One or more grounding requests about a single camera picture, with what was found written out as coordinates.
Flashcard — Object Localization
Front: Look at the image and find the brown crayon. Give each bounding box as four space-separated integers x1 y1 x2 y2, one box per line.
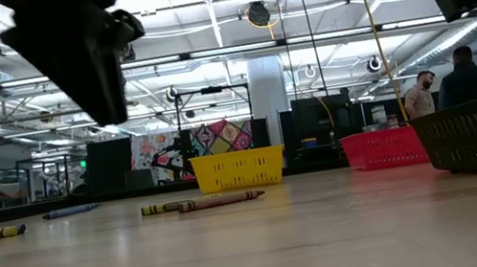
175 187 268 215

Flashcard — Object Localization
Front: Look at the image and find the person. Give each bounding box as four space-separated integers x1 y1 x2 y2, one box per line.
397 68 443 121
428 43 477 111

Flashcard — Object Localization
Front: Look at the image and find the floral patterned cloth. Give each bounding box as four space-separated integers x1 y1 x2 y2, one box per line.
126 127 190 189

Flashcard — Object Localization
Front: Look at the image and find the black cabinet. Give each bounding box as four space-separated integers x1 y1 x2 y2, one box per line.
83 135 140 196

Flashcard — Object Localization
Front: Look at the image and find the colourful patchwork cloth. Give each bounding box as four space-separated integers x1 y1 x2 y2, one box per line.
187 114 257 160

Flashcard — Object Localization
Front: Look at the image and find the blue crayon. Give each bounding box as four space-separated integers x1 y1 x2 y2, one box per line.
41 201 102 221

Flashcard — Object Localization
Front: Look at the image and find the white column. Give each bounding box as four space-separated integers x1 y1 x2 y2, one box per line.
243 52 296 149

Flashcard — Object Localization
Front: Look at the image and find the yellow plastic basket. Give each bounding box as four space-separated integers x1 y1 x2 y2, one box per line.
188 142 291 198

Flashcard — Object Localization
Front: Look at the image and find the red plastic basket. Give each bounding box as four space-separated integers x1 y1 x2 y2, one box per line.
338 121 432 178

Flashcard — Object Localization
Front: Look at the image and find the black equipment rack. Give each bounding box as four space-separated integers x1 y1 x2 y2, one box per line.
275 87 372 168

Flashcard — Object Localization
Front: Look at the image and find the black ceiling cable reel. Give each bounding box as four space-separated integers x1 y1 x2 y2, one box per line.
244 0 274 31
117 41 138 64
162 83 182 106
364 54 385 75

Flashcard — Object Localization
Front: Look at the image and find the black frame robot station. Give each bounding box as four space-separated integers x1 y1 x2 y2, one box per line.
139 79 263 188

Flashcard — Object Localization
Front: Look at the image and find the yellow cable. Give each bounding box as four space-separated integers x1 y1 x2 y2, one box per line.
354 0 410 129

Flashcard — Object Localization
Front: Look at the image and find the thin black hanging cable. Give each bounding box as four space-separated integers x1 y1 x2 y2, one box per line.
274 0 299 102

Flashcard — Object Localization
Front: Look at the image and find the black metal table frame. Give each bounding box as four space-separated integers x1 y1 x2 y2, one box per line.
0 148 352 227

